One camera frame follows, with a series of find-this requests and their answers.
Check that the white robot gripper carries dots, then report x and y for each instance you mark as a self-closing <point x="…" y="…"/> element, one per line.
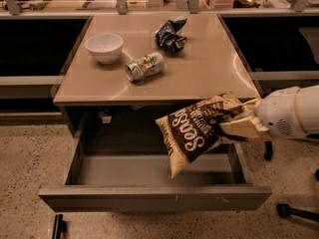
<point x="277" y="112"/>

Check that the brown chip bag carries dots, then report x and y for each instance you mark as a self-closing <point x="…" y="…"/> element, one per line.
<point x="194" y="130"/>

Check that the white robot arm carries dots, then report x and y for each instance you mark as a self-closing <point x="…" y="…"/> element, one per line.
<point x="307" y="104"/>

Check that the crumpled blue chip bag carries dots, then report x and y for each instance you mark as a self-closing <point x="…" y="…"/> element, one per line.
<point x="168" y="37"/>

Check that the beige counter cabinet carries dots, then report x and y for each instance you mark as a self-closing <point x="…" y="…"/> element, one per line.
<point x="207" y="66"/>

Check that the grey open top drawer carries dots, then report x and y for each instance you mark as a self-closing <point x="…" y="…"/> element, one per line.
<point x="124" y="167"/>

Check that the black chair caster leg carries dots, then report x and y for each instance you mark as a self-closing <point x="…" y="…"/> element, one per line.
<point x="268" y="150"/>

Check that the black chair base leg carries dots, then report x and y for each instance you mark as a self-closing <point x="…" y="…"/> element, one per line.
<point x="285" y="210"/>

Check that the crushed green white can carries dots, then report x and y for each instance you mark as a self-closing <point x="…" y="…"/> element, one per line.
<point x="144" y="67"/>

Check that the white ceramic bowl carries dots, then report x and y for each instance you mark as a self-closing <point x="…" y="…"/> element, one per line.
<point x="105" y="48"/>

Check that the black object at floor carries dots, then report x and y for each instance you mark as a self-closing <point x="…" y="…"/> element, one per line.
<point x="60" y="227"/>

